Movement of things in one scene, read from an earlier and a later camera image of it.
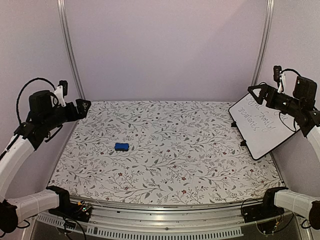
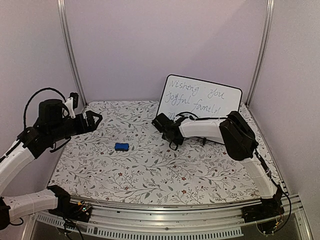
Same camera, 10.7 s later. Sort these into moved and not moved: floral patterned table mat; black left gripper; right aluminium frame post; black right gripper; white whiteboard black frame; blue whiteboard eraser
Moved: black left gripper; white whiteboard black frame; black right gripper
Not moved: right aluminium frame post; floral patterned table mat; blue whiteboard eraser
